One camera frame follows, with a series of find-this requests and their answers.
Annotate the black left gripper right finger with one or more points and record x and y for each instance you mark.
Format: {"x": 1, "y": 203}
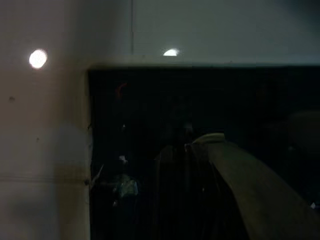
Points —
{"x": 250, "y": 200}

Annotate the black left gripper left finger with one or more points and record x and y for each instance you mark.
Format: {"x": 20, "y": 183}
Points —
{"x": 170, "y": 195}

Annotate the crumpled green plastic wrapper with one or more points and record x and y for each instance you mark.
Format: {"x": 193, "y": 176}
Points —
{"x": 128, "y": 187}

